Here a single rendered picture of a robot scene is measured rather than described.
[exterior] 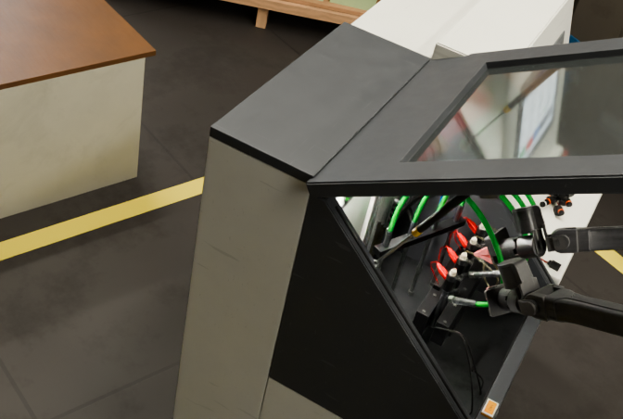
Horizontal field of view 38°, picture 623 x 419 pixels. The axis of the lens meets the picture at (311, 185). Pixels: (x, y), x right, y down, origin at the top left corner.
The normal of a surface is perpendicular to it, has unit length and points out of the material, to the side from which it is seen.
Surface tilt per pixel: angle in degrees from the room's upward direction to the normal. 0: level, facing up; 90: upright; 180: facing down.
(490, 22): 0
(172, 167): 0
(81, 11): 0
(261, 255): 90
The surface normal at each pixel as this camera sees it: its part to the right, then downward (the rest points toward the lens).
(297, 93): 0.18, -0.77
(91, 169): 0.60, 0.58
